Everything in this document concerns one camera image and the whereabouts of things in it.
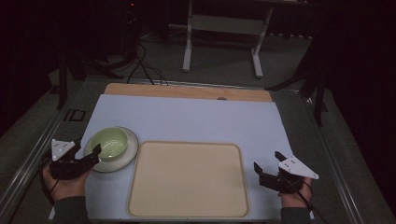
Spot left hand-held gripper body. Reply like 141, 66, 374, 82
49, 138, 100, 181

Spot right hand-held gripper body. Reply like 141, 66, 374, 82
258, 155, 320, 195

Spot green bowl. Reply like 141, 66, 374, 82
90, 126, 130, 162

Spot person's left hand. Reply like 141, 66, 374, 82
42, 163, 92, 203

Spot person's right hand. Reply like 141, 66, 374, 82
277, 176, 314, 209

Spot white plate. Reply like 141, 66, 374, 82
83, 125, 140, 174

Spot black stand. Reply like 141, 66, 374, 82
55, 46, 125, 110
264, 27, 330, 128

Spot beige tray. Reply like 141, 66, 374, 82
126, 140, 250, 219

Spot white table mat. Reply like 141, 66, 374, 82
49, 93, 315, 222

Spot dark equipment rack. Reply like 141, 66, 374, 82
116, 0, 143, 64

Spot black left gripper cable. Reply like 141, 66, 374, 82
37, 153, 61, 207

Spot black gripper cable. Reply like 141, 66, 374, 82
292, 180, 329, 224
37, 153, 61, 207

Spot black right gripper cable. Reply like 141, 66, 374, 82
292, 180, 329, 224

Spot metal floor rail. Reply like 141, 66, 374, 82
297, 89, 367, 224
0, 101, 80, 217

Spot black floor cables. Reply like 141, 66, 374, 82
125, 38, 170, 87

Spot white metal table frame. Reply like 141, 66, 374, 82
182, 0, 276, 79

